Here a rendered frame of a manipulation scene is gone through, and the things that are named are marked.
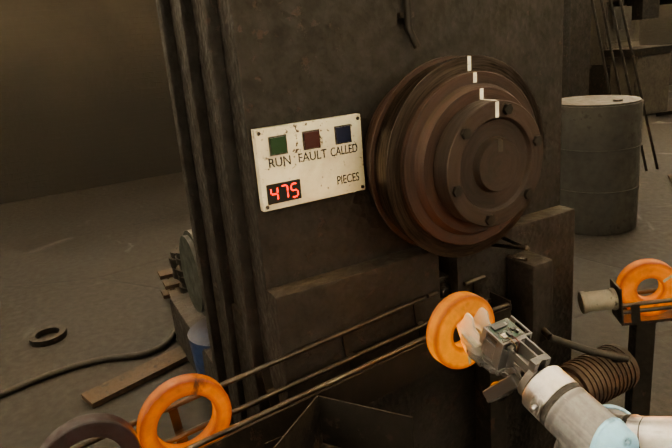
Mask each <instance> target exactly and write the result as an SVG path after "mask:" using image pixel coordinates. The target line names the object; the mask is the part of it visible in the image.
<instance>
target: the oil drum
mask: <svg viewBox="0 0 672 448"><path fill-rule="evenodd" d="M643 104H644V100H643V99H642V98H641V97H637V96H629V95H587V96H574V97H566V98H562V106H561V157H560V205H561V206H565V207H569V208H573V209H575V228H574V234H578V235H588V236H610V235H618V234H622V233H626V232H628V231H631V230H632V229H633V228H635V227H636V225H637V209H638V192H639V186H640V182H639V174H640V157H641V146H642V141H641V139H642V122H643Z"/></svg>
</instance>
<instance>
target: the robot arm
mask: <svg viewBox="0 0 672 448"><path fill-rule="evenodd" d="M515 322H517V323H518V324H519V325H520V326H521V327H523V328H524V329H525V332H523V331H522V330H521V329H520V328H519V327H517V326H516V325H515ZM457 330H458V333H459V336H460V338H461V343H462V345H463V347H464V350H465V352H466V354H467V355H468V356H469V357H470V358H471V359H472V360H473V361H475V362H476V363H477V364H478V365H479V367H481V366H482V367H483V368H485V369H486V370H488V371H489V373H492V374H496V375H497V376H500V375H502V376H503V377H506V376H507V377H506V378H504V379H502V380H501V381H494V382H492V383H491V384H490V386H489V388H487V389H485V390H484V391H483V394H484V396H485V398H486V400H487V402H488V403H491V402H494V401H504V400H505V399H507V397H508V396H509V394H511V393H512V392H514V391H516V390H518V393H519V394H520V395H521V396H522V404H523V405H524V407H525V408H526V409H527V410H529V411H530V412H531V413H532V414H533V415H534V416H535V417H536V418H537V419H538V420H539V421H540V423H541V424H542V425H543V426H544V427H545V428H546V429H547V430H548V431H549V432H550V433H551V434H552V435H553V436H554V437H555V438H556V441H555V444H554V447H553V448H672V416H640V415H638V414H631V413H630V412H629V411H627V410H626V409H624V408H622V407H619V406H616V405H611V404H604V405H602V404H601V403H600V402H599V401H597V400H596V399H595V398H594V397H593V396H592V395H590V394H589V393H588V392H587V391H586V390H585V389H583V388H582V387H581V386H580V385H579V384H578V383H577V382H576V381H575V380H574V379H573V378H572V377H570V376H569V375H568V374H567V373H566V372H565V371H563V370H562V369H561V368H560V367H559V366H555V365H553V366H549V364H550V360H551V357H550V356H549V355H548V354H546V353H545V352H544V351H543V350H542V349H541V348H539V347H538V346H537V345H536V344H535V343H534V342H532V341H531V337H532V332H531V331H530V330H529V329H528V328H527V327H525V326H524V325H523V324H522V323H521V322H519V321H518V320H517V319H516V318H515V317H514V316H512V315H511V317H510V320H509V319H508V318H505V319H503V320H500V321H498V322H495V323H493V324H491V323H490V320H489V314H488V311H487V310H486V309H485V308H479V310H478V311H477V313H476V315H475V316H474V318H473V317H472V315H471V314H470V313H466V314H465V316H464V318H463V319H462V320H461V321H460V322H459V323H458V324H457ZM512 373H513V374H512ZM510 374H511V375H510ZM508 375H509V376H508Z"/></svg>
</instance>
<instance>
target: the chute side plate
mask: <svg viewBox="0 0 672 448"><path fill-rule="evenodd" d="M494 317H495V322H498V321H500V320H503V319H505V318H508V319H509V320H510V307H508V308H505V309H503V310H500V311H497V312H495V313H494ZM453 340H454V343H455V342H458V341H459V340H461V338H460V336H459V333H458V330H457V327H456V328H455V330H454V334H453ZM442 366H444V365H443V364H442V363H440V362H438V361H437V360H436V359H434V358H433V356H432V355H431V353H430V352H429V349H428V347H427V342H426V341H425V342H423V343H421V344H418V345H416V346H414V347H412V348H410V349H408V350H406V351H404V352H402V353H399V354H397V355H395V356H393V357H391V358H389V359H387V360H385V361H382V362H380V363H378V364H376V365H374V366H372V367H370V368H368V369H366V370H363V371H361V372H359V373H357V374H355V375H353V376H351V377H349V378H347V379H344V380H342V381H340V382H338V383H336V384H334V385H332V386H330V387H327V388H325V389H323V390H321V391H319V392H317V393H315V394H313V395H311V396H308V397H306V398H304V399H302V400H300V401H298V402H296V403H294V404H292V405H290V406H288V407H285V408H283V409H281V410H279V411H277V412H275V413H273V414H270V415H268V416H266V417H264V418H262V419H260V420H258V421H256V422H253V423H251V424H249V425H247V426H245V427H243V428H241V429H239V430H237V431H234V432H232V433H230V434H228V435H226V436H224V437H222V438H220V439H218V440H215V441H213V442H211V443H209V444H207V445H205V446H203V447H201V448H265V443H266V442H269V441H271V440H274V439H276V438H278V437H281V436H283V435H284V434H285V433H286V432H287V430H288V429H289V428H290V427H291V426H292V424H293V423H294V422H295V421H296V420H297V418H298V417H299V416H300V415H301V414H302V412H303V411H304V410H305V409H306V408H307V406H308V405H309V404H310V403H311V402H312V400H313V399H314V398H315V397H316V395H320V396H325V397H329V398H333V399H338V400H342V401H347V402H351V403H355V404H360V405H364V406H365V405H367V404H369V403H371V402H373V401H374V400H376V399H378V398H380V397H382V396H384V395H386V394H388V393H390V392H392V391H394V390H396V389H398V388H400V387H402V386H404V385H406V384H408V383H410V382H412V381H414V380H416V379H418V378H420V377H422V376H424V375H426V374H428V373H430V372H432V371H434V370H436V369H438V368H440V367H442Z"/></svg>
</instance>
